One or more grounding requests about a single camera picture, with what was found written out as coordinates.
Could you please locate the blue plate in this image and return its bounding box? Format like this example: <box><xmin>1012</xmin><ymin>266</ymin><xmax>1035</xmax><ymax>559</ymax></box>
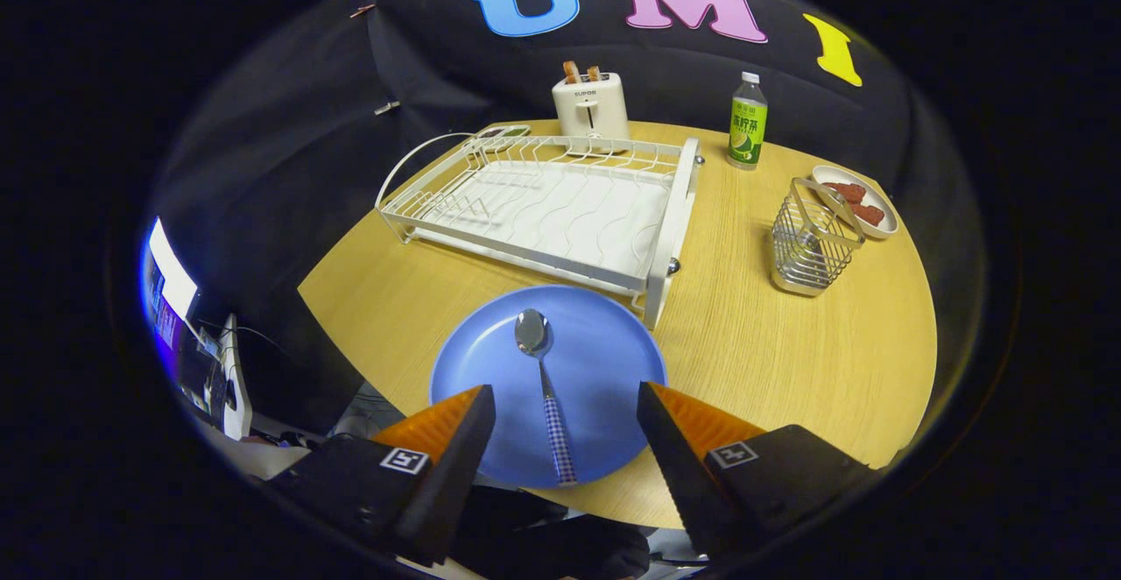
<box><xmin>429</xmin><ymin>285</ymin><xmax>668</xmax><ymax>489</ymax></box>

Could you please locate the small cream food plate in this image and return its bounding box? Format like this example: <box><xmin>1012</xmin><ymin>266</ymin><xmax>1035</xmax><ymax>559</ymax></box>
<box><xmin>811</xmin><ymin>165</ymin><xmax>900</xmax><ymax>240</ymax></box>

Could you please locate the spoon with checkered handle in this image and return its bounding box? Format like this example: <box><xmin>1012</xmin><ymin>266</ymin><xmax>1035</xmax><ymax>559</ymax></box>
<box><xmin>514</xmin><ymin>308</ymin><xmax>579</xmax><ymax>486</ymax></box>

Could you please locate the computer monitor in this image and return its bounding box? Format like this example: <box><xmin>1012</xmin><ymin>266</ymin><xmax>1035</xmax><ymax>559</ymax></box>
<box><xmin>140</xmin><ymin>216</ymin><xmax>215</xmax><ymax>423</ymax></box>

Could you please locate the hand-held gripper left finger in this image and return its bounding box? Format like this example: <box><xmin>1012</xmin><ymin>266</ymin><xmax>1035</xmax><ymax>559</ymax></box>
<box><xmin>263</xmin><ymin>385</ymin><xmax>497</xmax><ymax>566</ymax></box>

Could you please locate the white toaster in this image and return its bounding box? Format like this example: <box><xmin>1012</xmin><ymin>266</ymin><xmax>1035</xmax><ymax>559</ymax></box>
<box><xmin>552</xmin><ymin>72</ymin><xmax>630</xmax><ymax>143</ymax></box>

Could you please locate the white upright device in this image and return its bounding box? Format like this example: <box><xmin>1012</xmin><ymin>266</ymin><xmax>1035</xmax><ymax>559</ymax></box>
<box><xmin>219</xmin><ymin>315</ymin><xmax>253</xmax><ymax>441</ymax></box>

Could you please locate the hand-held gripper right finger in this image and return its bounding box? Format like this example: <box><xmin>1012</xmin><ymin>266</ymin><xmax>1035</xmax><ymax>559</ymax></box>
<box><xmin>637</xmin><ymin>381</ymin><xmax>881</xmax><ymax>561</ymax></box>

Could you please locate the green label drink bottle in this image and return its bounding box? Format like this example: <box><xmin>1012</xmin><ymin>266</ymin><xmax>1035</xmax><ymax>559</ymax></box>
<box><xmin>727</xmin><ymin>72</ymin><xmax>769</xmax><ymax>171</ymax></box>

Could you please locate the white wire dish rack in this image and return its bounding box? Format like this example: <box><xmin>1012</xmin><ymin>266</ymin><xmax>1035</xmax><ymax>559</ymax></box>
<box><xmin>375</xmin><ymin>124</ymin><xmax>703</xmax><ymax>331</ymax></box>

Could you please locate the metal wire basket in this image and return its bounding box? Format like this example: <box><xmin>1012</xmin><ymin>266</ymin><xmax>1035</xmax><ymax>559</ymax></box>
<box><xmin>771</xmin><ymin>178</ymin><xmax>865</xmax><ymax>298</ymax></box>

